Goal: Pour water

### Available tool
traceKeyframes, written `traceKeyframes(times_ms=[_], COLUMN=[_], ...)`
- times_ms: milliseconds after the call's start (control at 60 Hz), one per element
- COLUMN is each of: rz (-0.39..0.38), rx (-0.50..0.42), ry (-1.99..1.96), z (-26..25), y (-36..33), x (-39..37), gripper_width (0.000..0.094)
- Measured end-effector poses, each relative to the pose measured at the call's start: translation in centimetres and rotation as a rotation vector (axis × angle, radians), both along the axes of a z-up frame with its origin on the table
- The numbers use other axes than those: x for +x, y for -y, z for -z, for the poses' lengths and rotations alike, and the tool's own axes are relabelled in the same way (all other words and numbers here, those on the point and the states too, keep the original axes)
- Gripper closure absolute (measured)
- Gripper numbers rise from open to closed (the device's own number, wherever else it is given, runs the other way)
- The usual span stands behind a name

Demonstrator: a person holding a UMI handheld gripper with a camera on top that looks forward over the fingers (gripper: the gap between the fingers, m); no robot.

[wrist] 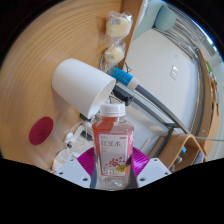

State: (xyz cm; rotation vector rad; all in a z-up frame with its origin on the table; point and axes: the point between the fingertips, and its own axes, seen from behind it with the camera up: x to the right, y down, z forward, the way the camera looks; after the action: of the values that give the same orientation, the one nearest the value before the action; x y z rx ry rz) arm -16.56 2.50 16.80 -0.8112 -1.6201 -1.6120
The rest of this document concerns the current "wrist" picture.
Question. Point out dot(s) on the black cylindrical device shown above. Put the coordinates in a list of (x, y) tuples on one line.
[(125, 98)]

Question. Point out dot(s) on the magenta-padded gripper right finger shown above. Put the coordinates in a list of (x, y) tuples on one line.
[(153, 170)]

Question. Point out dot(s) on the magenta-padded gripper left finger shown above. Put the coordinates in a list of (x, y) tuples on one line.
[(71, 170)]

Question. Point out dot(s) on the wooden wall shelf unit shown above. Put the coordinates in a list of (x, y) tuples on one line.
[(173, 148)]

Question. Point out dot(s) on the white wall switch plate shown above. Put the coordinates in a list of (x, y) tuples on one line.
[(174, 72)]

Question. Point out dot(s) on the bed with light bedding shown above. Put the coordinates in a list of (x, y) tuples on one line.
[(148, 16)]

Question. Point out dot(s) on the flat round red coaster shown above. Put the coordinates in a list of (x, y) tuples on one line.
[(41, 130)]

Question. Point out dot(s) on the white paper cup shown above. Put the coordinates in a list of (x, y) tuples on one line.
[(80, 85)]

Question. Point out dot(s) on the clear drink bottle pink label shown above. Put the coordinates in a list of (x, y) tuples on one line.
[(113, 146)]

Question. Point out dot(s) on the teal pillow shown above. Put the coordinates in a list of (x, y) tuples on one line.
[(165, 17)]

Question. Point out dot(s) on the grey metal desk frame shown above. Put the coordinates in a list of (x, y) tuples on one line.
[(160, 105)]

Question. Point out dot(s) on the long wooden wall shelf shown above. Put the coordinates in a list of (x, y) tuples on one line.
[(208, 110)]

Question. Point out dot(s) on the plastic-wrapped yellow bun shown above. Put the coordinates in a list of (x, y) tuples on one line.
[(118, 26), (114, 54)]

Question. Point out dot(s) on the blue tube with white cap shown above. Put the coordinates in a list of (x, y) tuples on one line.
[(122, 77)]

